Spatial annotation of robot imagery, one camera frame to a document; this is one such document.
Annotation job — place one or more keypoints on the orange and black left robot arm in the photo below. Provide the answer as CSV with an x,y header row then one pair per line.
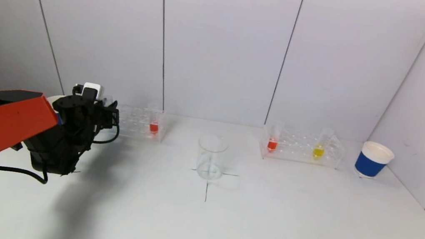
x,y
5,122

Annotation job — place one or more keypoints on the test tube with yellow pigment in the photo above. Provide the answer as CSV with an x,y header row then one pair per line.
x,y
318,152

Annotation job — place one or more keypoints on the blue and white paper cup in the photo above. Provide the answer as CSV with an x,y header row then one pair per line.
x,y
370,164
53,99

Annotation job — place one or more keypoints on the clear glass beaker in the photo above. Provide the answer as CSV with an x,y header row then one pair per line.
x,y
211,161

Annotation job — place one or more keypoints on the test tube with red pigment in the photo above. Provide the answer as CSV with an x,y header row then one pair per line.
x,y
272,144
153,126

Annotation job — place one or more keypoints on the clear acrylic test tube rack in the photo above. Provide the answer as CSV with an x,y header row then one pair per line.
x,y
296,149
138,123

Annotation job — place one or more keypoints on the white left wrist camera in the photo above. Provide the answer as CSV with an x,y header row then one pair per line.
x,y
93,90

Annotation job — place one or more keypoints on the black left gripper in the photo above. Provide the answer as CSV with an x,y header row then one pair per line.
x,y
111,116

